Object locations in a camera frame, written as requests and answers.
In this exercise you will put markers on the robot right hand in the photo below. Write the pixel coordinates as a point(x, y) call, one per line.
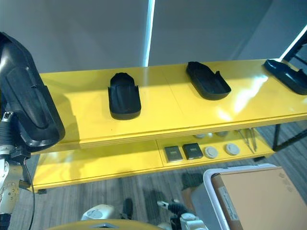
point(176, 206)

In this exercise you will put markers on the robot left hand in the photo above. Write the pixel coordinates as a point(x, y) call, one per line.
point(7, 133)

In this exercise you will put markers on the black sole-shaped part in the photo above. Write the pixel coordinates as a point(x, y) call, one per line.
point(208, 83)
point(26, 95)
point(124, 98)
point(287, 76)

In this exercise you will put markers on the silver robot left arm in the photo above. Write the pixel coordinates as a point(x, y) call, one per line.
point(9, 189)

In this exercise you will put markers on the white plastic box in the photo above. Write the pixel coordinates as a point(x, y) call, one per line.
point(206, 189)

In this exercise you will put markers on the dark square flat box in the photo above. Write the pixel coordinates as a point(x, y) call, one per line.
point(192, 151)
point(173, 153)

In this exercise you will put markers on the brown cardboard box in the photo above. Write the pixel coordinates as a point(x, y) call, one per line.
point(259, 198)

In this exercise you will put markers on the yellow two-level shelf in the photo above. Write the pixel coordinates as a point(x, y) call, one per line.
point(168, 115)

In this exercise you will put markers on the grey round disc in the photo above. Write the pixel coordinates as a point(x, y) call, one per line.
point(232, 149)
point(211, 152)

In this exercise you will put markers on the robot body with legs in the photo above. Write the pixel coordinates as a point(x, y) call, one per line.
point(100, 215)

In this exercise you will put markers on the thin metal hand tool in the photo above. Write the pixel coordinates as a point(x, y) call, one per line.
point(244, 140)

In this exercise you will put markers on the white light strip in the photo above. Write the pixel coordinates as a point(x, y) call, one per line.
point(293, 44)
point(148, 33)

